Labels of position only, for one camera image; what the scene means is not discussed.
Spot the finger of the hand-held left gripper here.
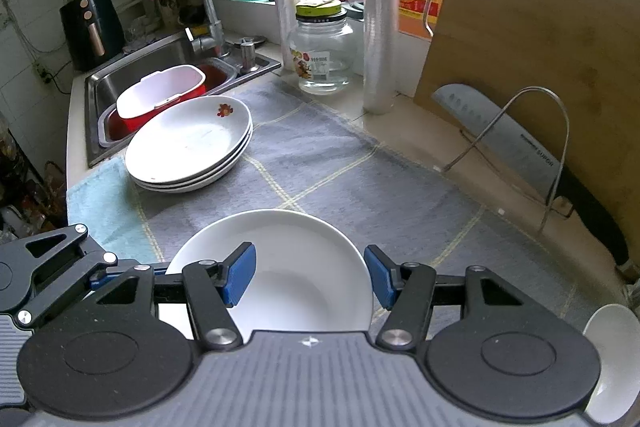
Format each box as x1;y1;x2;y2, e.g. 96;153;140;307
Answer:
0;224;118;329

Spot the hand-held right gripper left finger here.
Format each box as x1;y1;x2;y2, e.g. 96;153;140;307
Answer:
90;241;258;351

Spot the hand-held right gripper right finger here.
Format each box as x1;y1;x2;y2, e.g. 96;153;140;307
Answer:
363;245;536;354

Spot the white porcelain bowl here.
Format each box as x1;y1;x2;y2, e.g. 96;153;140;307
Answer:
165;209;373;344
582;304;640;425

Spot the white floral plate brown stain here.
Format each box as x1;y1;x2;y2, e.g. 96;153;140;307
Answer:
127;122;253;188

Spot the grey blue checked kitchen towel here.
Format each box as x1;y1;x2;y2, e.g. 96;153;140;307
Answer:
66;79;631;343

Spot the dark cluttered shelf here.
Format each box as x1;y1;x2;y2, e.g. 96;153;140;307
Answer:
0;107;68;248

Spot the white red drain basket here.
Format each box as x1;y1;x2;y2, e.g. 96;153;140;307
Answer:
116;64;207;132

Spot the stainless steel sink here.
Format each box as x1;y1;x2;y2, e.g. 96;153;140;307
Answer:
85;29;282;168

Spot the glass jar yellow green lid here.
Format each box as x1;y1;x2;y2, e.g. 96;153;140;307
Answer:
289;0;357;95

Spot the clear plastic wrap roll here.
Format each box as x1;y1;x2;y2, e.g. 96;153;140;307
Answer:
361;0;401;115

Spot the black air fryer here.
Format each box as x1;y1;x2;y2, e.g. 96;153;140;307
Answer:
60;0;126;72

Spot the red rimmed container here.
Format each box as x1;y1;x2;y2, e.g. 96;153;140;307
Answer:
327;0;366;15

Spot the steel kitchen faucet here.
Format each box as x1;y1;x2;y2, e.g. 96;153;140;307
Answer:
177;0;226;58

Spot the bamboo cutting board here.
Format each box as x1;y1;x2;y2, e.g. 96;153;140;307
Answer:
414;0;640;268

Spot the steel kitchen knife black handle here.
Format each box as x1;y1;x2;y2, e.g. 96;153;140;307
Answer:
431;83;630;269

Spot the steel wire rack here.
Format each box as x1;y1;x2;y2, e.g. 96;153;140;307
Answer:
442;87;571;233

